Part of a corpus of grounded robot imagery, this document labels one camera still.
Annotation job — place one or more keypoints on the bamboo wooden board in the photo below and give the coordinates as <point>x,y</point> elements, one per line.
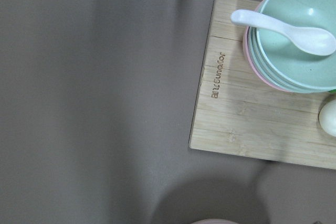
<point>238,114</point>

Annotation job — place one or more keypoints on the pink stacked bowl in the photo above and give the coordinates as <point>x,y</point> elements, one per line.
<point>250,62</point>

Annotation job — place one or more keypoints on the white ceramic spoon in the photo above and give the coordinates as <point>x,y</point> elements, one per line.
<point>312,40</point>

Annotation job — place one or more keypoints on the white garlic bulb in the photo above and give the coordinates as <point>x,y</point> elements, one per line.
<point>327,118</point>

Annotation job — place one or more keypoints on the green stacked bowls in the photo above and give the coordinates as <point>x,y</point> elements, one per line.
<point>311,71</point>

